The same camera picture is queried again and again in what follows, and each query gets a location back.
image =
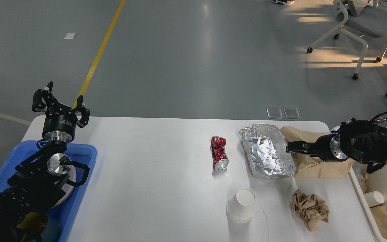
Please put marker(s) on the floor outlet plate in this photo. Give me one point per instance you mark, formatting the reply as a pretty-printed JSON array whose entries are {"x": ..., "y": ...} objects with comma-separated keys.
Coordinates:
[
  {"x": 291, "y": 113},
  {"x": 274, "y": 113}
]

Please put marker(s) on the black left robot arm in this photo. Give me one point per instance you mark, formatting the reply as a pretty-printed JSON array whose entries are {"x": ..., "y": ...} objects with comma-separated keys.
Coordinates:
[{"x": 37, "y": 185}]

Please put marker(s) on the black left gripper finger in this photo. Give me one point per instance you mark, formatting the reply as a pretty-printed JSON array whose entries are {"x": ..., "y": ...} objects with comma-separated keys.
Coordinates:
[
  {"x": 44, "y": 101},
  {"x": 85, "y": 112}
]

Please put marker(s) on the brown paper bag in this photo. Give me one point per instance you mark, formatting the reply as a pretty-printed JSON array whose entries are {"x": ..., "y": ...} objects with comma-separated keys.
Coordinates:
[{"x": 314, "y": 167}]

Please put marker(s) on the aluminium foil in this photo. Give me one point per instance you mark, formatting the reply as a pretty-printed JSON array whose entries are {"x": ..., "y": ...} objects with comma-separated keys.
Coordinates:
[{"x": 265, "y": 148}]

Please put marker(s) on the crushed red soda can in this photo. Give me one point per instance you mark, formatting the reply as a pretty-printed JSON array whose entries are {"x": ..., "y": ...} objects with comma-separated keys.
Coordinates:
[{"x": 220, "y": 159}]

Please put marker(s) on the brown paper in bin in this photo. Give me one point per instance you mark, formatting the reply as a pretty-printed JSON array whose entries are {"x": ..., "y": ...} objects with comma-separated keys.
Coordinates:
[{"x": 379, "y": 213}]

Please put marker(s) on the dark teal mug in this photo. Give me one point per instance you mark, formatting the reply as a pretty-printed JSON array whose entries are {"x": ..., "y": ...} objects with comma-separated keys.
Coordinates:
[{"x": 40, "y": 224}]

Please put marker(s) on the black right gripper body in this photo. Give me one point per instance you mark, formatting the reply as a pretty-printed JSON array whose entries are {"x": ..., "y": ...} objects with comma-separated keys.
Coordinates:
[{"x": 327, "y": 148}]

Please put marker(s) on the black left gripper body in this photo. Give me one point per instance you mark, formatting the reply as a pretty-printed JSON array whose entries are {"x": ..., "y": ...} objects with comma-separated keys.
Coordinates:
[{"x": 59, "y": 127}]

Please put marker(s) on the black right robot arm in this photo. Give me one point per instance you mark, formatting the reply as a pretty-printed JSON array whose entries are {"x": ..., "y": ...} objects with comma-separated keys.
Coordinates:
[{"x": 364, "y": 141}]

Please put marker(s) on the white paper cup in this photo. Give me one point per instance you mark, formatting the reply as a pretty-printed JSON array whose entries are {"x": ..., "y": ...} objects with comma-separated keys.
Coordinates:
[{"x": 240, "y": 206}]

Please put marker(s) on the paper cup in bin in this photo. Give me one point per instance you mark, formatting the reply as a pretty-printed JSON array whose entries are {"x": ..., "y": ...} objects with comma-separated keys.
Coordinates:
[{"x": 374, "y": 198}]

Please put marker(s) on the pink plate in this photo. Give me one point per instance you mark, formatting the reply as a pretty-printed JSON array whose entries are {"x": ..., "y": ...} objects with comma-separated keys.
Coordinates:
[{"x": 67, "y": 191}]

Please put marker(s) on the blue plastic tray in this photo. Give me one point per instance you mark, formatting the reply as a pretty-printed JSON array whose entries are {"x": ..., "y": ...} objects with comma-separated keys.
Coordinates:
[{"x": 64, "y": 213}]

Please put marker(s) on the grey office chair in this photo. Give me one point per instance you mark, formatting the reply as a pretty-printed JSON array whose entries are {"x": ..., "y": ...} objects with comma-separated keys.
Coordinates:
[{"x": 357, "y": 18}]

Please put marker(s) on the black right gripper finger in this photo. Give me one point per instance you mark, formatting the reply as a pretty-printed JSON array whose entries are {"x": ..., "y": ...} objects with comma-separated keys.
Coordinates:
[
  {"x": 310, "y": 153},
  {"x": 301, "y": 147}
]

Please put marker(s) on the crumpled brown paper ball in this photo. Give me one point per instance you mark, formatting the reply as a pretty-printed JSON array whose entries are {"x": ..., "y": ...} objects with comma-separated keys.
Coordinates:
[{"x": 311, "y": 209}]

